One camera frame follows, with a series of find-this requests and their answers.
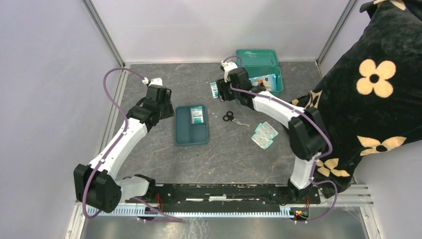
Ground blue cotton swab packet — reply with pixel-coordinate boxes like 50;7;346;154
249;74;277;91

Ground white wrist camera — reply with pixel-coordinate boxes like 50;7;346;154
221;61;238;83
142;77;163;87

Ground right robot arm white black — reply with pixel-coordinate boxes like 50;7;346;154
216;62;333;203

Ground black handled scissors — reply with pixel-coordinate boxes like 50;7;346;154
222;111;250;127

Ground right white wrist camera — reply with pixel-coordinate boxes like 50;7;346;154
221;61;238;83

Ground green medicine kit box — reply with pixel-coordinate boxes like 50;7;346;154
236;49;284;97

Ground black floral cloth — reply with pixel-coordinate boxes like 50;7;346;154
292;0;422;198

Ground teal plastic tray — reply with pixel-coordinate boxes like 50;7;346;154
175;105;210;146

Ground teal bandage strips stack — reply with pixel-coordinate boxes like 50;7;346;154
251;121;279;150

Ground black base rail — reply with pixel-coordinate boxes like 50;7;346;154
141;183;321;213

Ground small teal wipe sachet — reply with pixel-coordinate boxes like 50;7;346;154
210;82;219;99

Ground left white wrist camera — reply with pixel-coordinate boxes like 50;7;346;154
142;77;163;87

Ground teal label card in tray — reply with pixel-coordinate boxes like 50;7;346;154
190;106;205;124

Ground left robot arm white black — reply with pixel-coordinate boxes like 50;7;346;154
74;84;174;213

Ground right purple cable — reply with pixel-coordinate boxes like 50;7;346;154
220;55;338;222

